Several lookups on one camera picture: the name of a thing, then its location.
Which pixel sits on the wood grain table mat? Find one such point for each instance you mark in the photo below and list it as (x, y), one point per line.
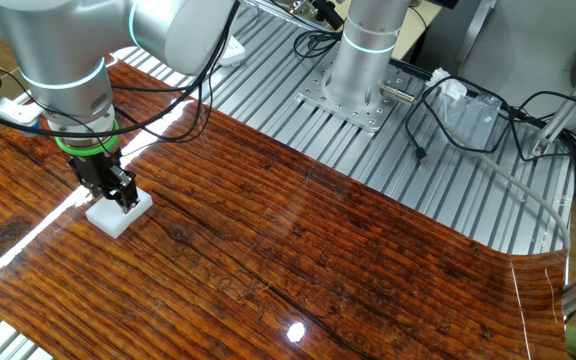
(293, 240)

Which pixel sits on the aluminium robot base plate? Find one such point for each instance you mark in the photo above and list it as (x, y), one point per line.
(358, 117)

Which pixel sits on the wrist camera with white bracket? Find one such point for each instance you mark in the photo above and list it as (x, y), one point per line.
(5, 107)

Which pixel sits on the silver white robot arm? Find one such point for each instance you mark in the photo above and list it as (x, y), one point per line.
(68, 45)

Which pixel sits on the clear plastic bag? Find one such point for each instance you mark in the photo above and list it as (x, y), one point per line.
(473, 125)

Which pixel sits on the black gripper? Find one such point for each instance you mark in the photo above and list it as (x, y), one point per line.
(95, 167)

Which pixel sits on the white rectangular sponge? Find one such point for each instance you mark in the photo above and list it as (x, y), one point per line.
(108, 222)

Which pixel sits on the white power strip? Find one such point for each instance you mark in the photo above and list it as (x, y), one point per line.
(235, 52)

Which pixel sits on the crumpled white tissue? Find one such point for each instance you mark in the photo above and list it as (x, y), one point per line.
(448, 87)

